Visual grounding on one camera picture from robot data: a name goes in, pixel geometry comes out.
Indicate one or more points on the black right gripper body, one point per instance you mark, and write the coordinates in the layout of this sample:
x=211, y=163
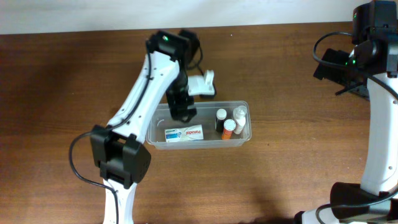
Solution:
x=325, y=65

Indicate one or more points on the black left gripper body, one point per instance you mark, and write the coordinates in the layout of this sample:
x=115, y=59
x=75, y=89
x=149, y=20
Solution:
x=181, y=109

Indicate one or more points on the white blue Panadol box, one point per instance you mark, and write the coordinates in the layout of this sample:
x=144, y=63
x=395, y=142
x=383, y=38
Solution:
x=192, y=133

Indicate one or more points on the dark bottle white cap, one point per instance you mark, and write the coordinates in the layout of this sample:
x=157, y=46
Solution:
x=221, y=115

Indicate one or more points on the orange Redoxon tablet tube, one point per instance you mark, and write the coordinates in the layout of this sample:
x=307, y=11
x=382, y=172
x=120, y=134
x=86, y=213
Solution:
x=229, y=127

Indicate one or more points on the white calamine lotion bottle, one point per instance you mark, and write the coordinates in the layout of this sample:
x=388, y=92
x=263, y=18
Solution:
x=239, y=116

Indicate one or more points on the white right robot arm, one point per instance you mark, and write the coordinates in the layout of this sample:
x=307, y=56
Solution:
x=370, y=72

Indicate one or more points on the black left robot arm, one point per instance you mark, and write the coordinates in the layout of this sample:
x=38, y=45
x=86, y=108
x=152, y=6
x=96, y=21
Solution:
x=118, y=148

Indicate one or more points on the clear plastic container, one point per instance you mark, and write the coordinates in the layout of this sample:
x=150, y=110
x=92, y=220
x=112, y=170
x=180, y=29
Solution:
x=206, y=114

